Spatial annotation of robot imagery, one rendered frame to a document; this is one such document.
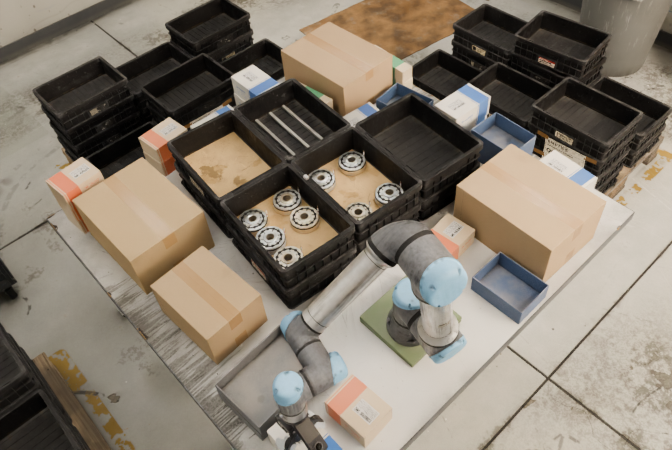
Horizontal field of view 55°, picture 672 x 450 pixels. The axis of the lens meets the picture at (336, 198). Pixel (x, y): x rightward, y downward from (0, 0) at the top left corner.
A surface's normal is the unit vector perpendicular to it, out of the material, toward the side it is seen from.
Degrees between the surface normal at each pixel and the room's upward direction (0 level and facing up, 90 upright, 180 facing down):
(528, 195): 0
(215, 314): 0
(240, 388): 0
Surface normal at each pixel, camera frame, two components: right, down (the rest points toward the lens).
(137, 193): -0.07, -0.67
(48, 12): 0.68, 0.52
